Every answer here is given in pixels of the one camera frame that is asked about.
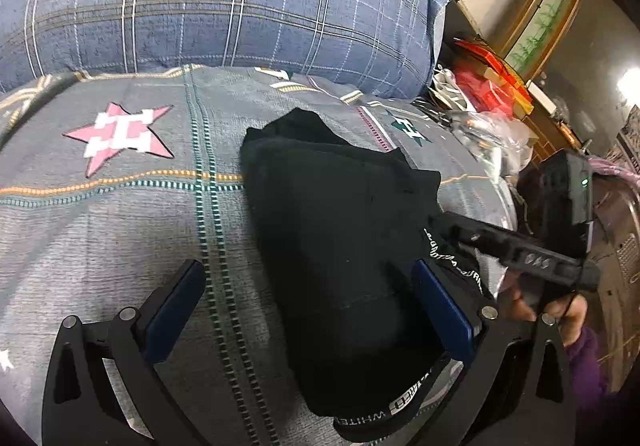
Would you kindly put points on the purple sleeve forearm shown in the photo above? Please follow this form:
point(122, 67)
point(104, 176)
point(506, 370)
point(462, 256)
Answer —
point(603, 418)

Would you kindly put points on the framed bamboo picture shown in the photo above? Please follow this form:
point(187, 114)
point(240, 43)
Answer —
point(528, 31)

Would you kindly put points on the grey star-patterned bedsheet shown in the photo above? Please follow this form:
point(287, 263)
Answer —
point(110, 182)

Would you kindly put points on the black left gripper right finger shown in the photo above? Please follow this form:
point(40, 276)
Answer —
point(514, 387)

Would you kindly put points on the red and yellow boxes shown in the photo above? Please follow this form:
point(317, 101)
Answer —
point(490, 82)

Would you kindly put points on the blue plaid pillow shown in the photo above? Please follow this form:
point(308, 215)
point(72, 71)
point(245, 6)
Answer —
point(387, 48)

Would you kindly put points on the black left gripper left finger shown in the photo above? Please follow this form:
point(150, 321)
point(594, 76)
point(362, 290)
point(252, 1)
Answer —
point(79, 405)

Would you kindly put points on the pink jacket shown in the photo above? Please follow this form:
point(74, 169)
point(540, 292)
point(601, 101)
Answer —
point(605, 167)

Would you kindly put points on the person's right hand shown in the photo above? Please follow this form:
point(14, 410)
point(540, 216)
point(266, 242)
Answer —
point(569, 312)

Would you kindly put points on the black pants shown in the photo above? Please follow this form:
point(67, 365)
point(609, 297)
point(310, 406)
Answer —
point(339, 229)

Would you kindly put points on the clear plastic bags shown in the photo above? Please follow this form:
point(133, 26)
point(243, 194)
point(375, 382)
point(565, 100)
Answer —
point(500, 142)

